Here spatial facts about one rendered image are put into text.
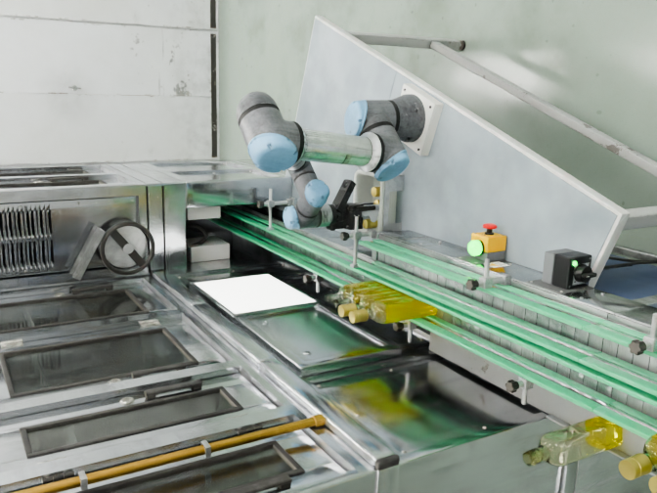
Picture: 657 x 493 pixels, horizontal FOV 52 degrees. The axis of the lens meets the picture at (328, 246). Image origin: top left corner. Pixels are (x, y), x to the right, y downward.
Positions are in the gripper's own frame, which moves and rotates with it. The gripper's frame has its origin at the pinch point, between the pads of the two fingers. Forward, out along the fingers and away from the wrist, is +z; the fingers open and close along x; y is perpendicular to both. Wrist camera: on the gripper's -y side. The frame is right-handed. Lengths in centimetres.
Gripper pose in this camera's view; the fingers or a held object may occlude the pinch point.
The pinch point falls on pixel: (377, 204)
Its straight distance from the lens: 234.2
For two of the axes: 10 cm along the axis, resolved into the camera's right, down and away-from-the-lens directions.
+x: 5.1, 1.8, -8.4
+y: -0.1, 9.8, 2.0
